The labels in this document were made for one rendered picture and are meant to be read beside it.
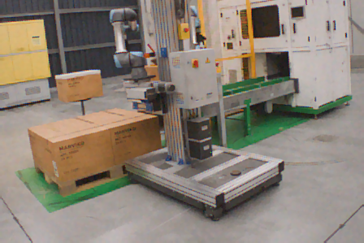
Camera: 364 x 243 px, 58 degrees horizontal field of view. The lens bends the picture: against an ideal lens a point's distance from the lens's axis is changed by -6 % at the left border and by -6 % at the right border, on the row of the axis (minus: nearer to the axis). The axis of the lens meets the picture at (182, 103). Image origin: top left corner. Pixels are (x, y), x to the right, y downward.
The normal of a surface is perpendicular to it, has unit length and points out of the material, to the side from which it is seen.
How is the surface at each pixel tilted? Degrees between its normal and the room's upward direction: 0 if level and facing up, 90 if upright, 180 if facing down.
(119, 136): 90
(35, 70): 90
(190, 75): 90
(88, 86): 90
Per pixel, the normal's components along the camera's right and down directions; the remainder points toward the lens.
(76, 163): 0.62, 0.07
